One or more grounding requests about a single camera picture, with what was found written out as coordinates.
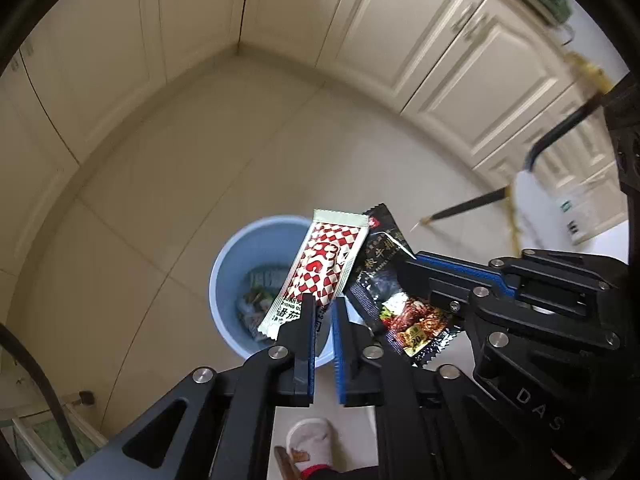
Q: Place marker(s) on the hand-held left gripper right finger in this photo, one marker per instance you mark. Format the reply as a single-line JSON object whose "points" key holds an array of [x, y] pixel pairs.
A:
{"points": [[339, 360]]}

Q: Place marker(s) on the cream base cabinet run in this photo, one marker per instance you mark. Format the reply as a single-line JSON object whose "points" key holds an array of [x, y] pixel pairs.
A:
{"points": [[450, 35]]}

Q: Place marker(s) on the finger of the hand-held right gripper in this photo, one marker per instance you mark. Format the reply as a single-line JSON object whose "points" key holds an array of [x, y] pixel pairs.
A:
{"points": [[435, 285], [465, 266]]}

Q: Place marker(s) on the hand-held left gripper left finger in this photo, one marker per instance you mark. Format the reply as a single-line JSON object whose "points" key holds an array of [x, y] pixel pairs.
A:
{"points": [[305, 360]]}

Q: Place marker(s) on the black sauce packet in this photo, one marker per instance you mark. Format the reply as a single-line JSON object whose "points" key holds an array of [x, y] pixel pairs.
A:
{"points": [[380, 270]]}

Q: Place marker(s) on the blue plastic trash bin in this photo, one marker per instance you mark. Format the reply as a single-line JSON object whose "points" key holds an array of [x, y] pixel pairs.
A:
{"points": [[235, 270]]}

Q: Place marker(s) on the round marble table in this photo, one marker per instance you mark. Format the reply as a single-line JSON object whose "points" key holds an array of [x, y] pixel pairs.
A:
{"points": [[560, 125]]}

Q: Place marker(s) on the red white checkered packet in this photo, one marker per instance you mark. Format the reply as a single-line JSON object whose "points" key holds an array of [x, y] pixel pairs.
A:
{"points": [[325, 260]]}

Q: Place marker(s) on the white slipper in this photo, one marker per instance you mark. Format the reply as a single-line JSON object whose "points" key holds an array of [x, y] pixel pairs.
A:
{"points": [[310, 440]]}

